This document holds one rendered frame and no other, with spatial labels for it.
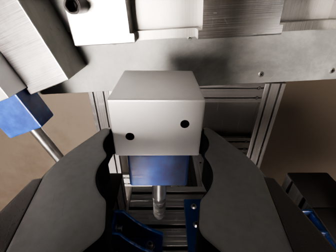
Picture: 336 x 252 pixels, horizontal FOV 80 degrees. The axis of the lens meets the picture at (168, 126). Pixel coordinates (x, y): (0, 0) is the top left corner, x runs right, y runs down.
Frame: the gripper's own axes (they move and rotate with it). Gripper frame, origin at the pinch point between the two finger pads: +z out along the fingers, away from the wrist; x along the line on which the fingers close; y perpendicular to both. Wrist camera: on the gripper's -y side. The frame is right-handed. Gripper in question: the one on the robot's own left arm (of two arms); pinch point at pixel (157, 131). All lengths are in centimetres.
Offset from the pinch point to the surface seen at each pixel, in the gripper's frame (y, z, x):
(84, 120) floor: 52, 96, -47
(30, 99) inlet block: 2.0, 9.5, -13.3
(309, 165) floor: 86, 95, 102
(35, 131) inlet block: 5.7, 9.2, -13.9
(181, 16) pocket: -5.8, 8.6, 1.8
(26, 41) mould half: -3.6, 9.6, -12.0
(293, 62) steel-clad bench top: -0.8, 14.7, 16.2
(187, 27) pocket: -5.0, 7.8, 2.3
